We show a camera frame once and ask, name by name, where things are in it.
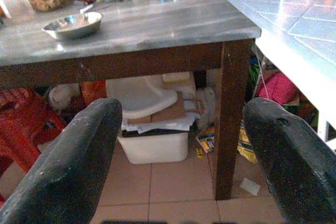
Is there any pink cloth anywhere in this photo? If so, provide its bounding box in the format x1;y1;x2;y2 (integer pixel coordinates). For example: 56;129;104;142
258;73;299;105

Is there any colourful booklet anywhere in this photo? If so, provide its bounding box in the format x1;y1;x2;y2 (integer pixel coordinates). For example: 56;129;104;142
195;126;216;154

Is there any yellow sponge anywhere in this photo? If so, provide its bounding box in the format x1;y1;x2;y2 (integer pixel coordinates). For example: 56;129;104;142
162;71;190;85

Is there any white plastic seat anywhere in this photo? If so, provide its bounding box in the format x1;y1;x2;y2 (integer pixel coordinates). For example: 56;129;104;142
106;74;179;120

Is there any white paper scrap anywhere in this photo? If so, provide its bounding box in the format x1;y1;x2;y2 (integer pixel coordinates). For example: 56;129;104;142
240;177;261;196

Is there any dark wooden table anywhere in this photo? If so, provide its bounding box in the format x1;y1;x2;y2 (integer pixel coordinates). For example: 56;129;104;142
0;0;262;201

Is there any red plastic stool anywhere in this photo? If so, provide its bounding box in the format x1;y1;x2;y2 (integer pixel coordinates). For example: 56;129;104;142
0;87;66;201

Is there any yellow packet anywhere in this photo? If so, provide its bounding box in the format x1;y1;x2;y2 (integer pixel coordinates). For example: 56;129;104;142
237;121;259;164

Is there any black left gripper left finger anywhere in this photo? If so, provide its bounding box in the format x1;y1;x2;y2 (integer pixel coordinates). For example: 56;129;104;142
0;97;123;224

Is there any white plush toy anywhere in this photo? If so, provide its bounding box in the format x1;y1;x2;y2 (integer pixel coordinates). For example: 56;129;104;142
48;83;81;111

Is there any orange plastic bag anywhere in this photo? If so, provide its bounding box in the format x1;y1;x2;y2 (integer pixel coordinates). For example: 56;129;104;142
80;80;107;104

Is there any white storage bin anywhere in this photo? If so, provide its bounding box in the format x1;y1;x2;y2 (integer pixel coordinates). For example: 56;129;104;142
117;129;190;165

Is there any white plastic folding table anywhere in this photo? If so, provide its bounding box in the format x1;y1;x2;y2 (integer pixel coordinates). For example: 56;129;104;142
226;0;336;154

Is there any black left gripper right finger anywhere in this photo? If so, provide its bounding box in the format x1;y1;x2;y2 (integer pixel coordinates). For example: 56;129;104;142
243;97;336;224

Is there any metal bowl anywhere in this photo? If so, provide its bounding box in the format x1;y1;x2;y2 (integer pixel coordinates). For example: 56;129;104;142
41;11;102;40

